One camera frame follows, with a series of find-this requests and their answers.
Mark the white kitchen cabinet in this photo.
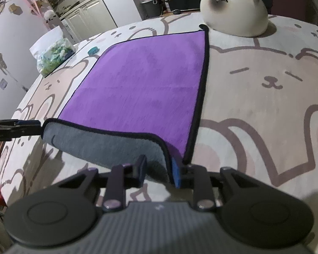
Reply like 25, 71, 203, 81
60, 0, 117, 43

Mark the purple and grey towel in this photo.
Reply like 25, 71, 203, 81
42, 25, 209, 184

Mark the small teal round tin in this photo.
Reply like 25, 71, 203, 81
88, 47, 99, 56

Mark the clear plastic tissue pack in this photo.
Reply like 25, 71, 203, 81
30, 26, 76, 77

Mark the bear pattern tablecloth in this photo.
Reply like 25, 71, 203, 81
0, 11, 318, 209

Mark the dark grey trash bin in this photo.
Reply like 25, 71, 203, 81
140, 0, 162, 18

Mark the ceramic siamese cat figurine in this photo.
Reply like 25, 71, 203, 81
200, 0, 269, 37

